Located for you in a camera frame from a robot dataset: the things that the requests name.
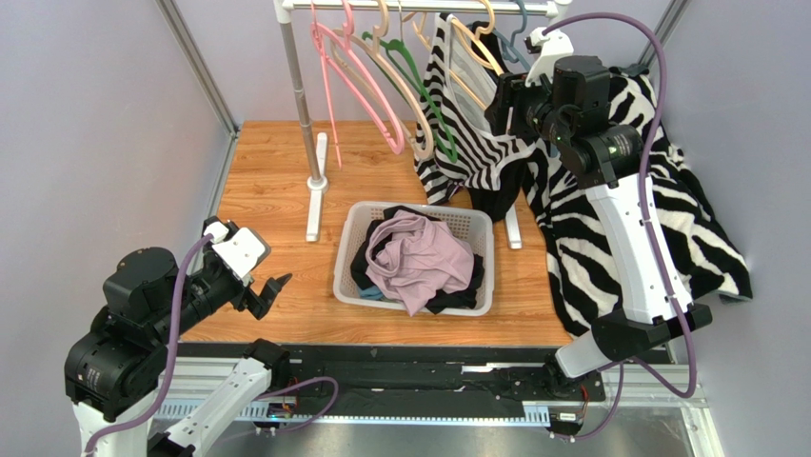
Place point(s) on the black tank top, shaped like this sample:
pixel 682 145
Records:
pixel 511 168

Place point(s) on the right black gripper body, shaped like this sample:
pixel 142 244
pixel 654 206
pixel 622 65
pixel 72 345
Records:
pixel 506 103

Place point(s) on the thin pink wire hanger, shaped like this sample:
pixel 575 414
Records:
pixel 319 44

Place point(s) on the thick pink plastic hanger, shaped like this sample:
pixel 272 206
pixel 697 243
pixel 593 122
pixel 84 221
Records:
pixel 334 51

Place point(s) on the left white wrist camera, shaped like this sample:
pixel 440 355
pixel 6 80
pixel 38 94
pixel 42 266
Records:
pixel 240 249

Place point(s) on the zebra print blanket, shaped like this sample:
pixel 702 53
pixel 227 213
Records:
pixel 582 272

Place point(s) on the blue tank top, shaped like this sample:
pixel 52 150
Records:
pixel 372 294

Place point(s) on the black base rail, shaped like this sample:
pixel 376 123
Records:
pixel 426 382

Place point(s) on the metal clothes rack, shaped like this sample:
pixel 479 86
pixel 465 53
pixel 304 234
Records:
pixel 316 145

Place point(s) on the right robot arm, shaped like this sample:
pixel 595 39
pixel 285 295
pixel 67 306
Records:
pixel 570 110

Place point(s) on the green hanger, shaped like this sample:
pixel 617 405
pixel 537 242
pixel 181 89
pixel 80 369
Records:
pixel 398 56

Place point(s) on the white plastic laundry basket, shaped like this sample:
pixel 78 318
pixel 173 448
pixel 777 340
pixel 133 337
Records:
pixel 470 225

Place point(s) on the mauve tank top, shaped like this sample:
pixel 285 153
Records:
pixel 411 258

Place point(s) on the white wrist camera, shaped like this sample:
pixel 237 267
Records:
pixel 240 249
pixel 551 47

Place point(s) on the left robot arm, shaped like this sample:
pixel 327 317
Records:
pixel 115 373

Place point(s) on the beige wooden hanger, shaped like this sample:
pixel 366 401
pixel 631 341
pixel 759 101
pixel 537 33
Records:
pixel 399 135

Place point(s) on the black white striped top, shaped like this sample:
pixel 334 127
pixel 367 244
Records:
pixel 462 88

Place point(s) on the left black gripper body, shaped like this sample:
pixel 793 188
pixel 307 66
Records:
pixel 247 297

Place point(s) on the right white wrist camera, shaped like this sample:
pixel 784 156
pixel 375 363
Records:
pixel 551 47

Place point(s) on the black garment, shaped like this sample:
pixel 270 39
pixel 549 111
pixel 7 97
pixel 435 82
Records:
pixel 464 299

